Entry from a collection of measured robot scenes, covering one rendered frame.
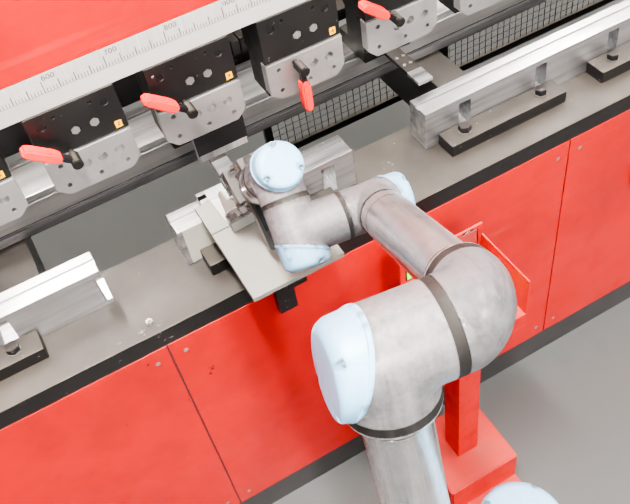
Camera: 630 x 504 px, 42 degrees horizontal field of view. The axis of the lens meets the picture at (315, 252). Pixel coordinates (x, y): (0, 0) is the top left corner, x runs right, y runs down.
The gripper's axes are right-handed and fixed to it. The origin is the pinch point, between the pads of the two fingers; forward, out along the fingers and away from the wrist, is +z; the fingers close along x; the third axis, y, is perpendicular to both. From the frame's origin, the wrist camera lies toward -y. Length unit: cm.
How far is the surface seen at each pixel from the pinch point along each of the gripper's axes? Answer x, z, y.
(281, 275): 2.5, -10.3, -13.1
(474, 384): -32, 25, -58
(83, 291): 32.7, 10.7, 1.8
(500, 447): -39, 47, -82
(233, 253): 6.8, -3.9, -5.6
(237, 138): -4.6, -2.1, 12.6
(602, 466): -61, 46, -101
